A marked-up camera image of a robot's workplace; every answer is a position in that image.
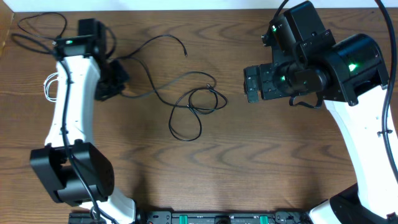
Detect white usb cable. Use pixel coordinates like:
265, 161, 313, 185
43, 72, 60, 103

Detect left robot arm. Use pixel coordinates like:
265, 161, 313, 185
30, 19, 137, 223

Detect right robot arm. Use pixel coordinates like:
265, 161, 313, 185
244, 1, 397, 223

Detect cardboard box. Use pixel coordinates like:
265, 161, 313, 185
0, 0, 14, 55

